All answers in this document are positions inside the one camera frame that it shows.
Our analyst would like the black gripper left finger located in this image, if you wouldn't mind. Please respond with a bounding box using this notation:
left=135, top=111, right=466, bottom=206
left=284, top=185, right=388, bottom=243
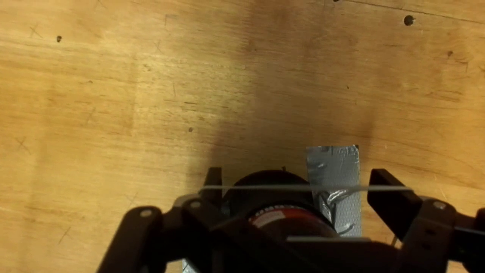
left=96, top=165, right=240, bottom=273

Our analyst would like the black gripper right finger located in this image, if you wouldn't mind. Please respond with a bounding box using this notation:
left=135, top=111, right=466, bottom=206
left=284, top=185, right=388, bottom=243
left=365, top=167, right=485, bottom=273

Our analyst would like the thin grey elastic band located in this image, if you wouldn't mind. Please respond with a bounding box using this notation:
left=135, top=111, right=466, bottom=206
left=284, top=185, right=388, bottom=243
left=197, top=183, right=417, bottom=194

